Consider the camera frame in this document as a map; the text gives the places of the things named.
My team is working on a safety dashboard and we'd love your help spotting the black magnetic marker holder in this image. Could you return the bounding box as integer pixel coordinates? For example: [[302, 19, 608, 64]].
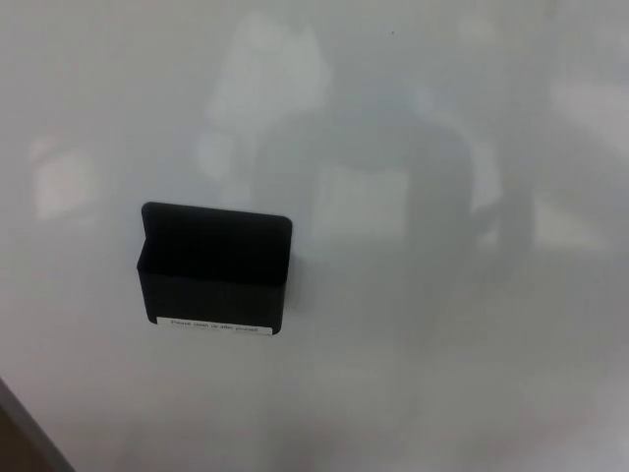
[[136, 201, 294, 338]]

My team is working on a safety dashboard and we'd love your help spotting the white glossy whiteboard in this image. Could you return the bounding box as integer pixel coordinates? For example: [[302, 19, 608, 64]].
[[0, 0, 629, 472]]

